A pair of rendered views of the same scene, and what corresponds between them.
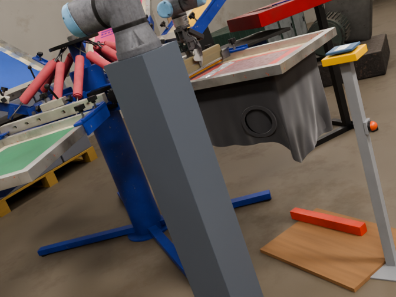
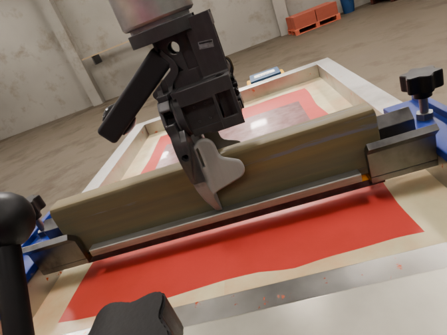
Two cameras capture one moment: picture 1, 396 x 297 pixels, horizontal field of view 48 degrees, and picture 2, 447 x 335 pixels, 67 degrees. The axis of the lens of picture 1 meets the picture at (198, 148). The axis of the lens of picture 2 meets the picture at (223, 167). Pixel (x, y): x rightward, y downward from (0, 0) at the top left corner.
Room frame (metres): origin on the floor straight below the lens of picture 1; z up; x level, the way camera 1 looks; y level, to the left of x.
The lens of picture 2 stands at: (2.42, 0.20, 1.20)
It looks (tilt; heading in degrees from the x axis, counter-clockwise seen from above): 24 degrees down; 239
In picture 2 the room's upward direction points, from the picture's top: 22 degrees counter-clockwise
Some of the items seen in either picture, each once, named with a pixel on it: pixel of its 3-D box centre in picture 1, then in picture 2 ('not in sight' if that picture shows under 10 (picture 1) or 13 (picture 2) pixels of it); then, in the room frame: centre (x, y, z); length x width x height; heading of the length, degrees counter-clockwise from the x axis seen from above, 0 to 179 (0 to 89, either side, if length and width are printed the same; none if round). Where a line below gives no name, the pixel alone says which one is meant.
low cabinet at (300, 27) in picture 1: (249, 41); not in sight; (8.39, -1.55, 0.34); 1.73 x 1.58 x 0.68; 139
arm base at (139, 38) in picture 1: (134, 38); not in sight; (1.50, 0.07, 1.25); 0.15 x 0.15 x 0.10
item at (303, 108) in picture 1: (303, 104); not in sight; (1.91, -0.51, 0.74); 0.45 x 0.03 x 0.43; 138
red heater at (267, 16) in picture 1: (279, 10); not in sight; (3.25, -0.86, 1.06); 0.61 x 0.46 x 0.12; 108
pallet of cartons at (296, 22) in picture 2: not in sight; (311, 18); (-5.00, -5.45, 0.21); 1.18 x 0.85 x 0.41; 139
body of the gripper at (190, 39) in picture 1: (185, 38); (190, 79); (2.23, -0.12, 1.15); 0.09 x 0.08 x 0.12; 138
